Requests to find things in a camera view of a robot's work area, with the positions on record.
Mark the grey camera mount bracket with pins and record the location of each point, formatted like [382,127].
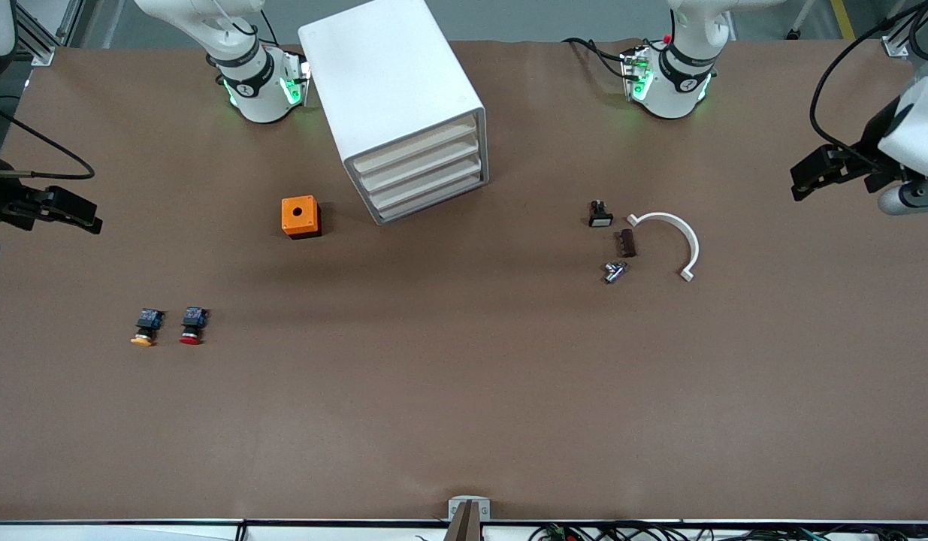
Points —
[469,511]

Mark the white curved plastic clamp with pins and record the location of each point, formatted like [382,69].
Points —
[685,231]

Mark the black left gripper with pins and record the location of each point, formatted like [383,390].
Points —
[875,138]

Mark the red push button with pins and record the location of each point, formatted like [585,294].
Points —
[193,327]

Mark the small silver purple connector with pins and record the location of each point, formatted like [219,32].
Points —
[614,272]

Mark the brown terminal block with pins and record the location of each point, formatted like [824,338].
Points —
[626,243]

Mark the yellow push button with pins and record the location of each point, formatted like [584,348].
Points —
[146,327]

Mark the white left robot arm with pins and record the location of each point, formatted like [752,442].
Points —
[674,86]

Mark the aluminium frame profile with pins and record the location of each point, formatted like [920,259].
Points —
[35,45]
[71,19]
[903,34]

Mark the black white-capped push button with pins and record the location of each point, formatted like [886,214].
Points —
[600,216]

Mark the white table edge rail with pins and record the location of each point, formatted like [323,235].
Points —
[95,532]

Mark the orange box with hole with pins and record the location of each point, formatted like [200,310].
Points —
[298,222]

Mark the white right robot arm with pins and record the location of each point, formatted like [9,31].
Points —
[257,94]

